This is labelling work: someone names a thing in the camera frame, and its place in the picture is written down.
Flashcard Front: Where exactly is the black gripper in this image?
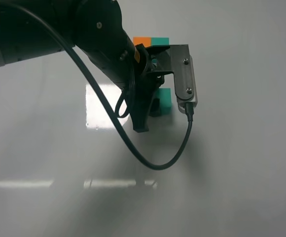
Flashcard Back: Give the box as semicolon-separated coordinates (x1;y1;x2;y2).
83;29;164;132

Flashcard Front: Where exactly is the green cube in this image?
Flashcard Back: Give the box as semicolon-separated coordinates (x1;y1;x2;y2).
155;88;172;116

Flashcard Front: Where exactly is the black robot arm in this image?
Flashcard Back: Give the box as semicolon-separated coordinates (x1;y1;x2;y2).
0;0;164;132

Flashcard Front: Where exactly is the orange template block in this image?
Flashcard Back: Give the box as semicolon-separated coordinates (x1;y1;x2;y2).
133;37;151;47

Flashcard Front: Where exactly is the green template block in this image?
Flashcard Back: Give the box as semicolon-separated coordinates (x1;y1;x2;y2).
150;37;170;46

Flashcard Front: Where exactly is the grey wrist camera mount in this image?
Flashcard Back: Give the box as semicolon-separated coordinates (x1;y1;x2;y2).
146;44;198;114

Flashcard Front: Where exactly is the black cable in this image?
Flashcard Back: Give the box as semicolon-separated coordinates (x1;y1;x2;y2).
0;2;195;171

